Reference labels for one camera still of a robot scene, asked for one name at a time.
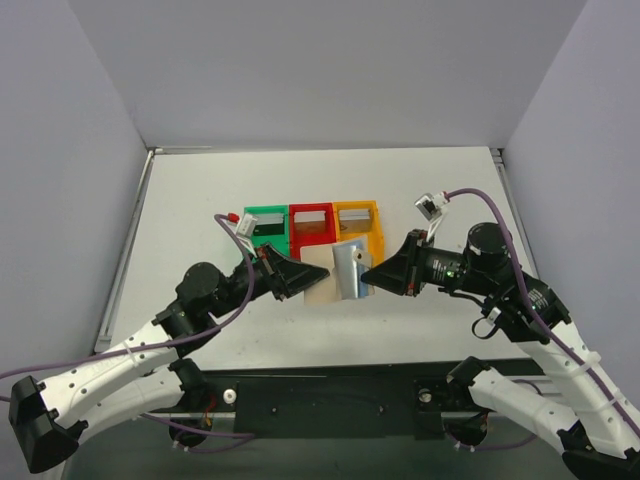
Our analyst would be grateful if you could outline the beige leather card holder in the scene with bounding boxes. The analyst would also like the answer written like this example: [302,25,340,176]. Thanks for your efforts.
[300,239,359,306]

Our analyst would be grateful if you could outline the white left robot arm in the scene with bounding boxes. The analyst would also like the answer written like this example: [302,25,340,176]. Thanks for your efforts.
[8,244,329,474]

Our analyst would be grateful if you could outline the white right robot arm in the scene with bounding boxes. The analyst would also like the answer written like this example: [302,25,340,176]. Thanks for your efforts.
[361,223,639,479]

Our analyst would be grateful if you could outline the cards in green bin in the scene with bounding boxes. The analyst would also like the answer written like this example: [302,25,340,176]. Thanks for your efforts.
[253,212,286,237]

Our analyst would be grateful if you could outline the green plastic bin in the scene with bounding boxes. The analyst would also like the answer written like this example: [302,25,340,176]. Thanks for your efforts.
[244,205,290,257]

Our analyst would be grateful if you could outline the red plastic bin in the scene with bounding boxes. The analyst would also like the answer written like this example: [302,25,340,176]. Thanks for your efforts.
[289,202,337,259]

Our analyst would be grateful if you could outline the yellow plastic bin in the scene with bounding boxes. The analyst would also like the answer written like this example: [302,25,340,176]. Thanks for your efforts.
[333,200,385,266]

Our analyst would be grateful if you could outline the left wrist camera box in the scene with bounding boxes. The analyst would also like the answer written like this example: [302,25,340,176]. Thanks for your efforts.
[235,213,259,239]

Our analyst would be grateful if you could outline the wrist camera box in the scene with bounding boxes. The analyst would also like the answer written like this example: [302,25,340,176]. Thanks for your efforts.
[235,213,259,239]
[414,192,449,222]

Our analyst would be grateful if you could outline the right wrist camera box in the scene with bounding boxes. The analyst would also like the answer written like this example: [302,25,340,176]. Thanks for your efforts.
[414,192,449,222]

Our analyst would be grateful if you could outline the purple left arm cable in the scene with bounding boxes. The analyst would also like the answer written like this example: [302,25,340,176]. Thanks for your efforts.
[0,213,261,381]

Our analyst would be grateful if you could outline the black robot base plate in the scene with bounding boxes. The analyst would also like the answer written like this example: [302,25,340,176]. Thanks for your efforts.
[144,355,507,441]

